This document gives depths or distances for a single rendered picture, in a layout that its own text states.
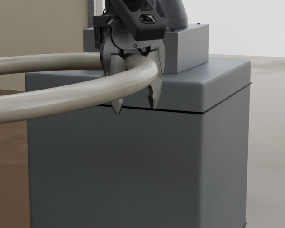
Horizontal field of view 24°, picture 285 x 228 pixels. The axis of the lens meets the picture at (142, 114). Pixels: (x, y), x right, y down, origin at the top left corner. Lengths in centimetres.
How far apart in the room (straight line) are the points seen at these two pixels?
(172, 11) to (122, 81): 66
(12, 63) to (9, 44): 511
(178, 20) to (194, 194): 38
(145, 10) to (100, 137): 46
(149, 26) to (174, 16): 51
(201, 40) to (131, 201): 41
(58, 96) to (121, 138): 63
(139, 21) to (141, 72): 12
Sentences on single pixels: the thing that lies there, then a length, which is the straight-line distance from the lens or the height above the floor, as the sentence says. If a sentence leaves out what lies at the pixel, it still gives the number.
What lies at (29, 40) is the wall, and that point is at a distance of 615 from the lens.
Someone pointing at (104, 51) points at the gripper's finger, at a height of 94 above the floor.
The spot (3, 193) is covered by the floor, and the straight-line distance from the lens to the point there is 334.
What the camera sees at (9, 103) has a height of 92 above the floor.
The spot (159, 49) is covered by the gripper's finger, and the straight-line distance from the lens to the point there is 102.
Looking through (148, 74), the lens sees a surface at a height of 92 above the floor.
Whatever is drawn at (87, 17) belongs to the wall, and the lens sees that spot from 584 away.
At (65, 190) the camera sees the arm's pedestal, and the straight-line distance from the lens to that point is 143.
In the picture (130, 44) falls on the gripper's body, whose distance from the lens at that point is 100.
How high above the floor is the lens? 105
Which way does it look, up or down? 12 degrees down
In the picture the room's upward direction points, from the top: straight up
